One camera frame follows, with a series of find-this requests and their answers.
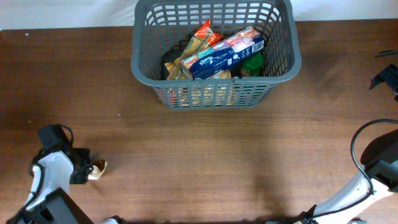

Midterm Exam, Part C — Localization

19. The grey plastic basket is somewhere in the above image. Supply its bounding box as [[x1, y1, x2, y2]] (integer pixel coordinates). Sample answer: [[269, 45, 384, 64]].
[[131, 0, 302, 109]]

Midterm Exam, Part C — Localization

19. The brown snack bag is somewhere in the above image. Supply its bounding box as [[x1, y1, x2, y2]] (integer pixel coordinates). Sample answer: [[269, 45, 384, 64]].
[[164, 61, 233, 106]]

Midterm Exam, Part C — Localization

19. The Kleenex tissue multipack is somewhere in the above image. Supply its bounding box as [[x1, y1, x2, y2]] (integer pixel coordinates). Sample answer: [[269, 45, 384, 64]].
[[182, 27, 265, 80]]

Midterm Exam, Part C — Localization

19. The small brown paper packet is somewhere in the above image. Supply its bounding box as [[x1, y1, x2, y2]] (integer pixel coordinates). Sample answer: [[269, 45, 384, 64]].
[[88, 159, 108, 180]]

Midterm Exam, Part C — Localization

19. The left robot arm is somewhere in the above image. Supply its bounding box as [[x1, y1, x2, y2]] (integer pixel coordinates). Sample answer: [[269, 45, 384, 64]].
[[7, 124, 108, 223]]

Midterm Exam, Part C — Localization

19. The green lid jar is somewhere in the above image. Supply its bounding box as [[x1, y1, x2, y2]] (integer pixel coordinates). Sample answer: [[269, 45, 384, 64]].
[[241, 53, 264, 77]]

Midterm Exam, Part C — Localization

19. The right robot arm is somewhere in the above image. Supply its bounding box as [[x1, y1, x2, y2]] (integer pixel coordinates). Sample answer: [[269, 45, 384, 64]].
[[297, 118, 397, 223]]

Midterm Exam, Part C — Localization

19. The orange spaghetti packet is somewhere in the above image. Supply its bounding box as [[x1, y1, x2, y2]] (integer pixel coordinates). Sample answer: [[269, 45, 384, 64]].
[[167, 20, 223, 80]]

